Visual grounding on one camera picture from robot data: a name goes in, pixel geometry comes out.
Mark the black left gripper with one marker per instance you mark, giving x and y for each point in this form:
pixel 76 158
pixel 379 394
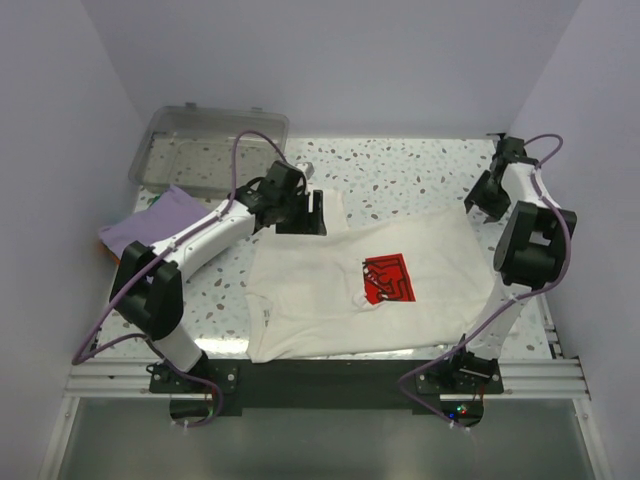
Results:
pixel 303 220

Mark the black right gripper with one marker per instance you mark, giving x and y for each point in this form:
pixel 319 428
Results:
pixel 486 198

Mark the white Coca-Cola t-shirt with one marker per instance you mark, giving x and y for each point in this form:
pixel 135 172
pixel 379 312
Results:
pixel 416 281

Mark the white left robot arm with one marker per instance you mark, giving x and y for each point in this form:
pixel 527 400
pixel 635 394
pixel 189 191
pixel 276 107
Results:
pixel 149 284

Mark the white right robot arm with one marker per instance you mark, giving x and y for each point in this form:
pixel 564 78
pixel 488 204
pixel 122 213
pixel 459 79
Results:
pixel 531 257

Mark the folded purple t-shirt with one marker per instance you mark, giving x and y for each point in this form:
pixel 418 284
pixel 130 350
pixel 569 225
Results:
pixel 172 212

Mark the clear plastic storage bin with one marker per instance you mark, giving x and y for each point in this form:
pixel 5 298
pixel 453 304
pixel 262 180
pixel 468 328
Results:
pixel 190 147

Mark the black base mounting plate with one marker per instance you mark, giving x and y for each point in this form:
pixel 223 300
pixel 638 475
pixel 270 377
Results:
pixel 452 386

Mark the folded orange and teal clothes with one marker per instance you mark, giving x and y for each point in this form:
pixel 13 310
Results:
pixel 108 252

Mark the aluminium right side rail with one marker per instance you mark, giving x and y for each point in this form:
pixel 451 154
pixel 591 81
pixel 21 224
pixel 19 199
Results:
pixel 550 328

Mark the aluminium rail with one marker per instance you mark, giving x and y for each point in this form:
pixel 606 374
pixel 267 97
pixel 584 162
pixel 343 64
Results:
pixel 522 379
pixel 550 328

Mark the aluminium front rail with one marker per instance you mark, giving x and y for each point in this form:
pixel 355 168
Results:
pixel 522 379

